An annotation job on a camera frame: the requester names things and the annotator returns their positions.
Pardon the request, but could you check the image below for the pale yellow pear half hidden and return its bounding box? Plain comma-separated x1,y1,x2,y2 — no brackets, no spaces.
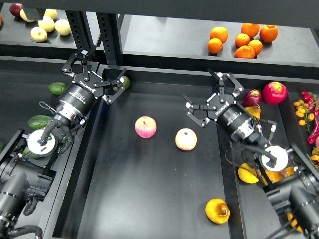
19,9,35,22

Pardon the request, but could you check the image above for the green avocado top left tray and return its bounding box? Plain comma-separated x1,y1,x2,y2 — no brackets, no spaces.
48,82,67,95

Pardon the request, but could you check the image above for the orange small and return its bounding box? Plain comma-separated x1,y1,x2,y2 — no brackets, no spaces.
235,33,250,47
248,40,263,56

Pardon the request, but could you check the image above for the pale pink apple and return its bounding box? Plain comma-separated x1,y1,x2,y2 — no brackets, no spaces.
175,128,197,151

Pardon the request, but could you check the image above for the pale yellow pear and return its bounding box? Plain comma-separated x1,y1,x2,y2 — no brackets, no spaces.
30,26,47,43
44,8,57,20
37,16,55,32
55,19,71,36

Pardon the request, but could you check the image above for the orange left front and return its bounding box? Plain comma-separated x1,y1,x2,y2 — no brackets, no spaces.
207,38,223,54

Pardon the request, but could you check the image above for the pink red apple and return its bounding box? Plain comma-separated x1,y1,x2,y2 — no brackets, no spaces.
135,116,157,138

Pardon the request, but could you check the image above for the green avocado cluster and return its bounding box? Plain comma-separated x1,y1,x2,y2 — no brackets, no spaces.
22,146,40,159
27,115,52,130

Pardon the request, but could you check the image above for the pale yellow pear right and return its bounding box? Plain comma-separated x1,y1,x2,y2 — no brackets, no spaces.
55,19,71,36

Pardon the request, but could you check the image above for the black right tray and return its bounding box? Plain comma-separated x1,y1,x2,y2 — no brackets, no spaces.
212,73,319,239

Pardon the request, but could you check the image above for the yellow pear near red apples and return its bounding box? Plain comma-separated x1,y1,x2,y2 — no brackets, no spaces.
245,104,261,120

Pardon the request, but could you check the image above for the black perforated shelf post left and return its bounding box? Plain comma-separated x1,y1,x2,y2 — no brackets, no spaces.
65,10,96,61

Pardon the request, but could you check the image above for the black perforated shelf post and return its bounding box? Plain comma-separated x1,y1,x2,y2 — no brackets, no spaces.
65,10,96,61
96,12,123,66

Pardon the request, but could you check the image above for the orange right small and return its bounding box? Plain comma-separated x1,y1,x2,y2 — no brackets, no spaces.
248,40,263,56

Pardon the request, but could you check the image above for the black centre tray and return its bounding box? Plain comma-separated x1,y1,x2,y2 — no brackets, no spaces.
42,64,246,239

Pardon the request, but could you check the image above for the orange top right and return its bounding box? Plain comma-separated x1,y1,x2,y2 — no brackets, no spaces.
259,24,278,43

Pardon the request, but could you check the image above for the yellow pear right in bin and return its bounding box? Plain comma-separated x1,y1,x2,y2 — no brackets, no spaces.
284,166,295,177

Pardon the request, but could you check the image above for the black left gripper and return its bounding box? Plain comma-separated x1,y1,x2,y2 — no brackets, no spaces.
59,46,127,116

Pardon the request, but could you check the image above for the dark red apple on shelf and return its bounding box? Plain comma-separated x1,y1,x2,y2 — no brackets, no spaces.
9,3,23,18

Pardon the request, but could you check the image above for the green avocado lower cluster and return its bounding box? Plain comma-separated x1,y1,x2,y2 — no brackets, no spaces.
22,146,40,159

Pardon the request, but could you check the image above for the yellow pear left in bin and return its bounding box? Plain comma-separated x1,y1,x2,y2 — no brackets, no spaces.
238,163,260,184

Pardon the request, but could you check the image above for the orange cherry tomato bunch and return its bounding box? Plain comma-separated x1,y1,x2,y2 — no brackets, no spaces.
293,99,315,126

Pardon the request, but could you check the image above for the pale yellow pear middle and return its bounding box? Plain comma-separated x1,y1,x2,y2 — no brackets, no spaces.
37,16,55,32

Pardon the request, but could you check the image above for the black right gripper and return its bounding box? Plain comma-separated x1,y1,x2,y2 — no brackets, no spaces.
182,68,261,143

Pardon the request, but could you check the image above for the pale yellow pear back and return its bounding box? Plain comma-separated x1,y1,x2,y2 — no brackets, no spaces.
44,8,57,20

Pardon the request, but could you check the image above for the orange front bottom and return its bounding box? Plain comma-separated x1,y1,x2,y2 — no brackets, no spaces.
234,45,255,59

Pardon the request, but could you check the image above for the black perforated shelf post right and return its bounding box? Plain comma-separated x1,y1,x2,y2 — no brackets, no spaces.
96,12,123,66

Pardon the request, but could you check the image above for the bright red apple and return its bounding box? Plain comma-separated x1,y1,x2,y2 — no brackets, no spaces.
262,82,288,104

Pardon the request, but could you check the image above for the orange top centre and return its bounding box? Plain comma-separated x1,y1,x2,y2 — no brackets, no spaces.
241,23,260,38

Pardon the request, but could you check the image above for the green avocado upper cluster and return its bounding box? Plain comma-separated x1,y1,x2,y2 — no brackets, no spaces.
27,115,52,130

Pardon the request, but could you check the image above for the black left tray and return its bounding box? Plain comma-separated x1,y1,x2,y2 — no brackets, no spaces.
0,57,100,239

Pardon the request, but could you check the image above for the pale yellow pear front left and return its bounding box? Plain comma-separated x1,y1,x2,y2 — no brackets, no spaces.
30,26,47,43

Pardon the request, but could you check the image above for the yellow pear middle in bin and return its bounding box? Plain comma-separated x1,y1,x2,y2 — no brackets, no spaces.
263,169,289,185

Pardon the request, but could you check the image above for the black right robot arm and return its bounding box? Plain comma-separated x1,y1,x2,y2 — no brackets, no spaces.
183,69,319,239

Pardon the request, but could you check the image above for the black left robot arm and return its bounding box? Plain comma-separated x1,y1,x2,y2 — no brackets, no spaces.
0,48,126,239

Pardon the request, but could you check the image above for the green avocado left edge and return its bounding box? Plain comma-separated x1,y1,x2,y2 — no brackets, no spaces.
0,142,5,153

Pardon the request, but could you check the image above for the yellow pear in bin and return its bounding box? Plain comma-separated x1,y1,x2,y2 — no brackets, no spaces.
263,169,289,185
238,163,260,184
284,166,295,177

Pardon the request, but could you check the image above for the black tray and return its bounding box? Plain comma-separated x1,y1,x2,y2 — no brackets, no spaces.
42,64,246,239
0,57,100,239
212,73,319,239

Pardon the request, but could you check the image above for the orange top left of pile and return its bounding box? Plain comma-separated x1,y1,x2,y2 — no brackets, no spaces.
210,26,228,44

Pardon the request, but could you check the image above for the red chili pepper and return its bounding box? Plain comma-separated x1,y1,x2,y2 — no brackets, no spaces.
307,117,319,145

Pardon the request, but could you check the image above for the orange centre small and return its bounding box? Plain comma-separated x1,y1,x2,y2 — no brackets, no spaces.
235,33,250,47

